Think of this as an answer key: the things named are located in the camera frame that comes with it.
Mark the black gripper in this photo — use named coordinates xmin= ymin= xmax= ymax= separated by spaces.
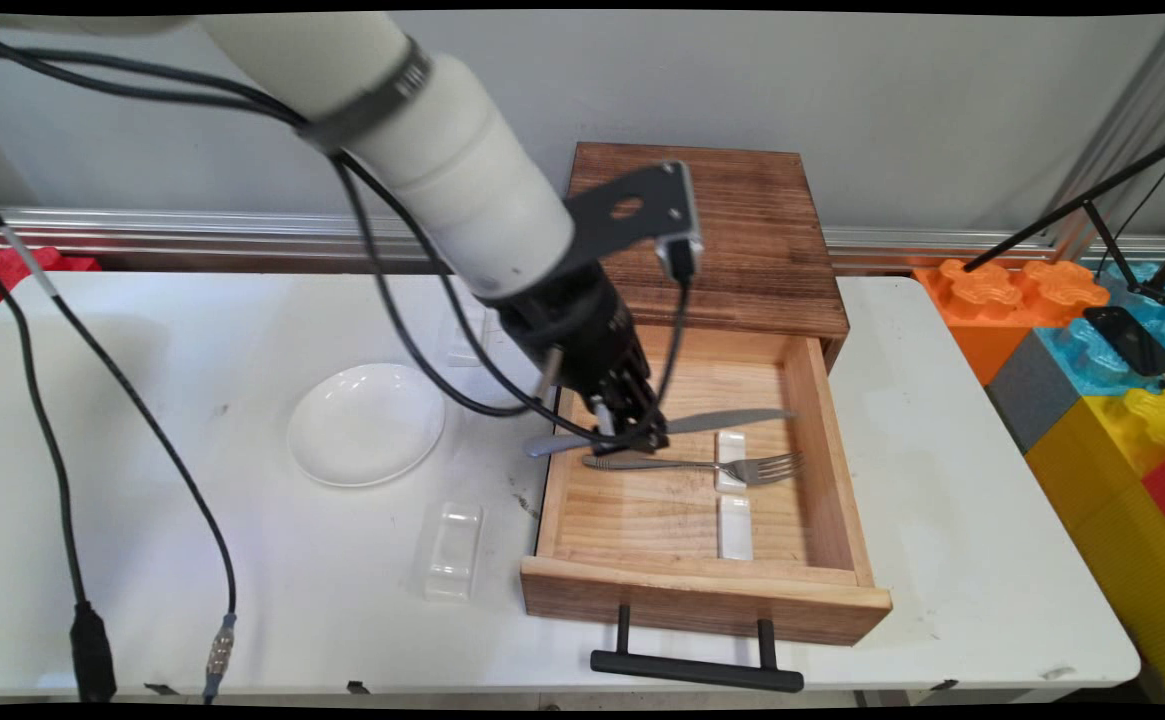
xmin=488 ymin=260 xmax=671 ymax=454

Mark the silver serrated table knife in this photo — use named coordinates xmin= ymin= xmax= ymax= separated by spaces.
xmin=524 ymin=407 xmax=799 ymax=460

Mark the white ceramic cutlery rest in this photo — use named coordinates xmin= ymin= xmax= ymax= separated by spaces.
xmin=715 ymin=431 xmax=750 ymax=493
xmin=717 ymin=495 xmax=755 ymax=562
xmin=422 ymin=501 xmax=486 ymax=602

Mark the light wooden drawer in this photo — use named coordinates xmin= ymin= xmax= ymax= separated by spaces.
xmin=520 ymin=325 xmax=894 ymax=649

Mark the silver fork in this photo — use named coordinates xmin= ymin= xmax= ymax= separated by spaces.
xmin=582 ymin=451 xmax=806 ymax=489

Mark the dark wooden cabinet box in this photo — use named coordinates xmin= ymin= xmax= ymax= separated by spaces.
xmin=562 ymin=141 xmax=852 ymax=373

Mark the white round plate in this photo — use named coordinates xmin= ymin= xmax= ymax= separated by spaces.
xmin=287 ymin=362 xmax=446 ymax=489

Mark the orange toy block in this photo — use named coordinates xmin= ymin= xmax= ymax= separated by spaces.
xmin=914 ymin=258 xmax=1111 ymax=387

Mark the grey toy block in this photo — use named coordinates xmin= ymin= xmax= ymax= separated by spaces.
xmin=985 ymin=328 xmax=1085 ymax=453

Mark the blue toy block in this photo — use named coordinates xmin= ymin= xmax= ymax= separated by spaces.
xmin=1035 ymin=260 xmax=1165 ymax=398

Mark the black tripod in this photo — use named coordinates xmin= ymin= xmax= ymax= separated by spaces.
xmin=962 ymin=128 xmax=1165 ymax=307

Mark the black smartphone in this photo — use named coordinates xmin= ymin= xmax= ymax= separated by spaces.
xmin=1083 ymin=304 xmax=1165 ymax=379

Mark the red toy block studded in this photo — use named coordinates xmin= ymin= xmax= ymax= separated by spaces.
xmin=0 ymin=243 xmax=101 ymax=307

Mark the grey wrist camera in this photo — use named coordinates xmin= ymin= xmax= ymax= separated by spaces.
xmin=654 ymin=232 xmax=705 ymax=285

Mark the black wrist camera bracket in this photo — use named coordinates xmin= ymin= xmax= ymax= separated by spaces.
xmin=560 ymin=160 xmax=695 ymax=273

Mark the black drawer handle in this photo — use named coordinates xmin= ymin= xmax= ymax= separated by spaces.
xmin=590 ymin=605 xmax=806 ymax=695

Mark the black strap narrow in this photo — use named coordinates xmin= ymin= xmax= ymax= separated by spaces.
xmin=294 ymin=38 xmax=435 ymax=157

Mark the aluminium rail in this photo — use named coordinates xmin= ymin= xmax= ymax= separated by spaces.
xmin=0 ymin=205 xmax=1165 ymax=273

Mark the black cable with white label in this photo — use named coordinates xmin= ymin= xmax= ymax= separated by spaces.
xmin=0 ymin=25 xmax=695 ymax=703

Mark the black cable with black connector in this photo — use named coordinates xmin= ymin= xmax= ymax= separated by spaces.
xmin=0 ymin=25 xmax=695 ymax=703

